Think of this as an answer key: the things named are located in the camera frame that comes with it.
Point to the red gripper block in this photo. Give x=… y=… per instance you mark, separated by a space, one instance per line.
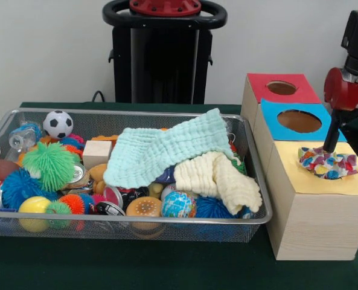
x=341 y=93

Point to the mint green waffle cloth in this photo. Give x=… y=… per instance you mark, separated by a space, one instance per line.
x=166 y=145

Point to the wooden box with three holes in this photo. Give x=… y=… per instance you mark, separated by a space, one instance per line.
x=317 y=223

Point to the shallow clear mesh bin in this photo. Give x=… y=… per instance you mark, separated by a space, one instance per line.
x=100 y=121

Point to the dark green table cloth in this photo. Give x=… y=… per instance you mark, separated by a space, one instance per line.
x=136 y=266
x=353 y=127

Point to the cream waffle cloth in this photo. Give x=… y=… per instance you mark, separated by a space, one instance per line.
x=215 y=178

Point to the globe print ball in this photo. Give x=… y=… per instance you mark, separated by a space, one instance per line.
x=178 y=204

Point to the burger squeeze toy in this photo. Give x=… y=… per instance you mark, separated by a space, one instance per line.
x=144 y=207

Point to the plain wooden block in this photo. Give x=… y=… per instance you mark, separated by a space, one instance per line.
x=97 y=152

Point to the small soccer ball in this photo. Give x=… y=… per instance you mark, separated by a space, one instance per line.
x=58 y=124

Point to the lime green spiky ball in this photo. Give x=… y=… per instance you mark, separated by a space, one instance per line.
x=50 y=164

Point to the yellow ball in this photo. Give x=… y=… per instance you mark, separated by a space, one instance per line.
x=33 y=205

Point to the blue spiky ball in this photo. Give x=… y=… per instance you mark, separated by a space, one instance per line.
x=18 y=188

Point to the small brown football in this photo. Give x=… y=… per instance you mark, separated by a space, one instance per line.
x=0 y=169

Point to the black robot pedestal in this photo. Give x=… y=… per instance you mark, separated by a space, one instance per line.
x=166 y=60

